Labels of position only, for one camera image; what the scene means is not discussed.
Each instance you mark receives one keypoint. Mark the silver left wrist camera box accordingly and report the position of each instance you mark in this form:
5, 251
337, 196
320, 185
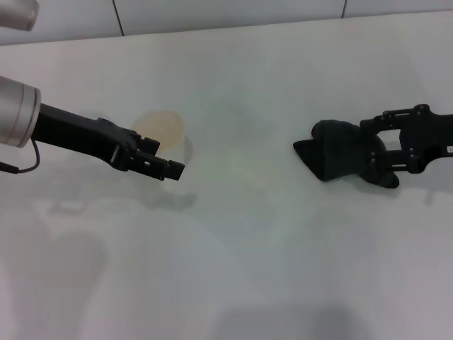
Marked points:
17, 14

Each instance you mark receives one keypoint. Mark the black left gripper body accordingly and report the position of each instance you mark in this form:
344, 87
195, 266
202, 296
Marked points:
81, 136

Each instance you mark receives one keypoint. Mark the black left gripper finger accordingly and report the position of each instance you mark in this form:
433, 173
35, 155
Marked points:
147, 143
155, 166

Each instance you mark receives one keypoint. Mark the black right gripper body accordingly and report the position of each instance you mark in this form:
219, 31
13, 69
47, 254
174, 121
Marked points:
430, 138

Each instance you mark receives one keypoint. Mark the white tablecloth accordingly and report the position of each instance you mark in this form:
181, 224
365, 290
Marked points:
230, 248

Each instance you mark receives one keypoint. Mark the white paper cup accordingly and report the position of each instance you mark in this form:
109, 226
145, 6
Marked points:
170, 136

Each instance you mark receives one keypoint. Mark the dark blue rag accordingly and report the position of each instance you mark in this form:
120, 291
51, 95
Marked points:
339, 154

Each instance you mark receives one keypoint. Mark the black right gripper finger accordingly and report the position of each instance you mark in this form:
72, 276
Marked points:
387, 161
393, 120

